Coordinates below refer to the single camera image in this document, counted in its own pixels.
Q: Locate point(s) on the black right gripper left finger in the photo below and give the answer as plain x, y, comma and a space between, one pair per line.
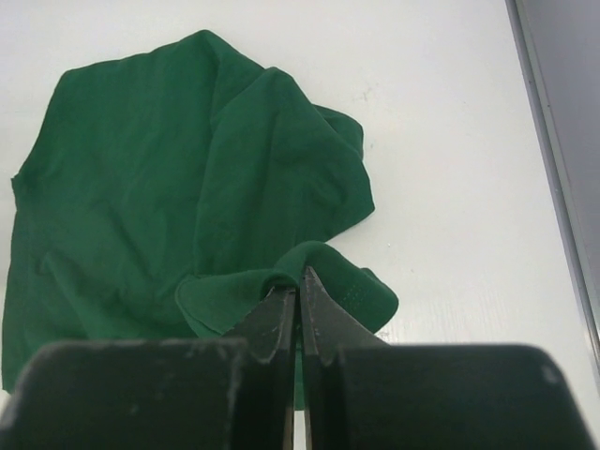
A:
264, 407

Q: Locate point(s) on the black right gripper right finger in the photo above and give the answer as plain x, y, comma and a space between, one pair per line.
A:
327, 330

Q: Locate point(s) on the dark green t-shirt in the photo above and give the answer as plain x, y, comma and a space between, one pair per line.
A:
168, 192

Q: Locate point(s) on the right aluminium frame post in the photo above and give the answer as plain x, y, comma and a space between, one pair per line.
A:
558, 47

